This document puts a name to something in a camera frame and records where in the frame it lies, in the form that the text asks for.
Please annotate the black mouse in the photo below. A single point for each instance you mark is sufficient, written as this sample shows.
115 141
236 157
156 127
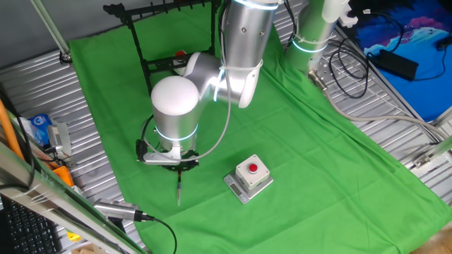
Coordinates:
445 43

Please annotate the brown brush with clear cap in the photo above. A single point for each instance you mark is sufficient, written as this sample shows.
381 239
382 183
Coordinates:
179 190

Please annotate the wrist camera on silver bracket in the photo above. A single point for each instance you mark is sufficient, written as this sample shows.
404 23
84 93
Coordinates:
159 157

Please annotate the blue tissue pack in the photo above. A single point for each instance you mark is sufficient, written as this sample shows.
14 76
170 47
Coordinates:
40 128

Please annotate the silver digital scale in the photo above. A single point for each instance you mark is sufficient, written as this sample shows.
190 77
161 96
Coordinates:
234 188

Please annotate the orange pole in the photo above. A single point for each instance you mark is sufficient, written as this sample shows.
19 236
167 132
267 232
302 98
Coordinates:
7 127

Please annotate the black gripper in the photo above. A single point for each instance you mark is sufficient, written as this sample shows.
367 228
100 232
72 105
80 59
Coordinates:
190 157

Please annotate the aluminium frame strut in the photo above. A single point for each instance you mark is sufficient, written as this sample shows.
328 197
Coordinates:
49 24
438 150

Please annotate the blue patterned mat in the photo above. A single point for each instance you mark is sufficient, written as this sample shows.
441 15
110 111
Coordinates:
423 88

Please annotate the black power adapter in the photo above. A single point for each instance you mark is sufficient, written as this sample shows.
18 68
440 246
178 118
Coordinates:
395 63

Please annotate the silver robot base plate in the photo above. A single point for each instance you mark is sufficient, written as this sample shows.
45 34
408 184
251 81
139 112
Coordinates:
323 67

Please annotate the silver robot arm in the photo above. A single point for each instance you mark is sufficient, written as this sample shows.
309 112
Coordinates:
176 113

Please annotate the aluminium frame bar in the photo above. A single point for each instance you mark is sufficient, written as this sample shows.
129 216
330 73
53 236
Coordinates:
53 201

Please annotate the red-button box with black base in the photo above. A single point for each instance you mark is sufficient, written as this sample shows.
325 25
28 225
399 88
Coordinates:
180 53

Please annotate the white red-button box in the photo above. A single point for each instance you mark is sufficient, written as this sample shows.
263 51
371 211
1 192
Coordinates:
259 176

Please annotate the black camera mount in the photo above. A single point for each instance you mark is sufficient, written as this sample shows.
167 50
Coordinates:
116 225

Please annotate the green cloth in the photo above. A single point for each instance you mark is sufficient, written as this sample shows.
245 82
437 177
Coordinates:
282 141

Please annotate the black pen rack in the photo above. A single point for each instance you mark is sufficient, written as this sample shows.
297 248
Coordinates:
113 9

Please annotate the black keyboard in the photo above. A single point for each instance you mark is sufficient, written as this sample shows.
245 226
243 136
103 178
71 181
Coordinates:
28 233

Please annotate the orange box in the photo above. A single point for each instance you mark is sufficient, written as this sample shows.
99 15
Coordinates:
63 174

